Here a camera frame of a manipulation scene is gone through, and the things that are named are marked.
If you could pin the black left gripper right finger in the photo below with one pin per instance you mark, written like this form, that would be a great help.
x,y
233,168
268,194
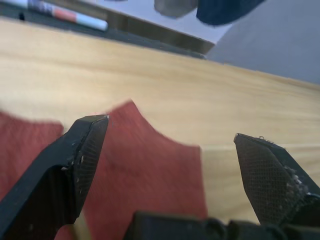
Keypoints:
x,y
268,175

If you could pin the white marker pen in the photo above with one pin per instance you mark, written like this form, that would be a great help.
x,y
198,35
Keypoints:
x,y
65,13

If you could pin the grey sock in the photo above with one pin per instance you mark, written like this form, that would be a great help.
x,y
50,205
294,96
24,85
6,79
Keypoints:
x,y
173,7

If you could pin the red sock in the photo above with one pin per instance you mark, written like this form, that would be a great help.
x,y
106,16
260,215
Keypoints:
x,y
147,165

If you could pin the dark blue sock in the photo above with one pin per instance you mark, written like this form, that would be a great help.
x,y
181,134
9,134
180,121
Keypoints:
x,y
220,11

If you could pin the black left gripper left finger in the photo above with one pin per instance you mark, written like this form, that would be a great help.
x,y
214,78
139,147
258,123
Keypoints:
x,y
47,180

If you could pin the dark whiteboard tray rail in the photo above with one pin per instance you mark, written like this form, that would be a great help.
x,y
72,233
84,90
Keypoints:
x,y
140,32

